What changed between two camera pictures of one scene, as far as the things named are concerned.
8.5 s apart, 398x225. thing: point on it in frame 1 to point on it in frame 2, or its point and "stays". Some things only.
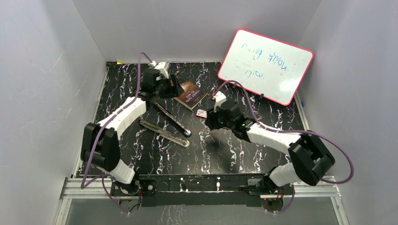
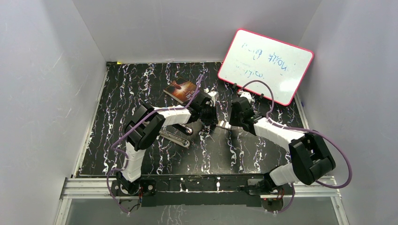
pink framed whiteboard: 271,68 stays
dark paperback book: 192,95 stays
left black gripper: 175,91 to 213,119
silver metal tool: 164,133 stays
